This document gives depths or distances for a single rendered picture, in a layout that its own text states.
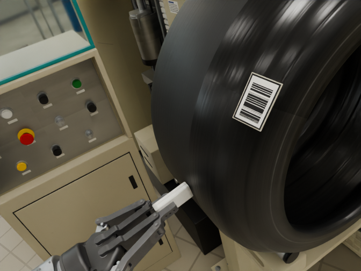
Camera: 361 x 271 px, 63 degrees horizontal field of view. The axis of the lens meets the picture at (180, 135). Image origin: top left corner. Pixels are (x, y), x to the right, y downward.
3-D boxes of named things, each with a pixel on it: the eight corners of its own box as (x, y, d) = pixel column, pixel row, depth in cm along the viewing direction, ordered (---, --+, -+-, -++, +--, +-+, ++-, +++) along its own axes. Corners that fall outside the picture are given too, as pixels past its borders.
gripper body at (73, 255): (62, 289, 42) (117, 248, 44) (52, 246, 49) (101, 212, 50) (89, 307, 47) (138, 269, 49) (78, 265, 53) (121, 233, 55)
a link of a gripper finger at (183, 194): (153, 207, 50) (154, 210, 49) (186, 183, 51) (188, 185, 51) (160, 217, 52) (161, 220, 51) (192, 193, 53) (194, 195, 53)
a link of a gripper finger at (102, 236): (107, 256, 50) (104, 250, 51) (160, 215, 53) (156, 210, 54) (95, 245, 48) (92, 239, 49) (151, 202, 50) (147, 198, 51)
